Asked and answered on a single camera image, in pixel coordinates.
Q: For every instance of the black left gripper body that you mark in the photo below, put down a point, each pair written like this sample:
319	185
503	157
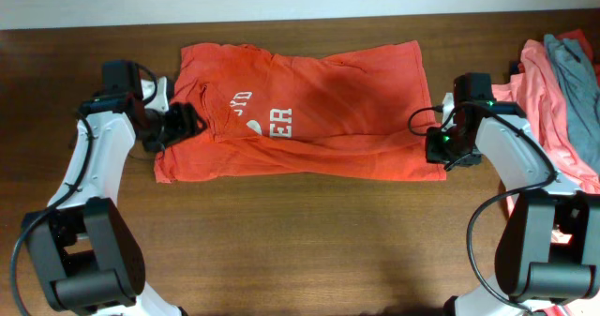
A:
168	127

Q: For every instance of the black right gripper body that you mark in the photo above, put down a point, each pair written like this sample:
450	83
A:
449	148

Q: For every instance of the orange printed t-shirt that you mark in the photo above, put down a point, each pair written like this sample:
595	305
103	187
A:
349	114

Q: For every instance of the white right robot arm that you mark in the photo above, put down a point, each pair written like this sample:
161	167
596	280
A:
548	254

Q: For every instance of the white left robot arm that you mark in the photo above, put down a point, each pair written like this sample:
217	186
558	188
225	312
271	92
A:
86	258

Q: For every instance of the pink t-shirt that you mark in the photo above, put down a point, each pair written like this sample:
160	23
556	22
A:
536	90

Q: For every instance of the grey t-shirt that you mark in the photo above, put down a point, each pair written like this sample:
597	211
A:
575	74

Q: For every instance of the red garment in pile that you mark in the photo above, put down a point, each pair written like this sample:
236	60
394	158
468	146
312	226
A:
586	47

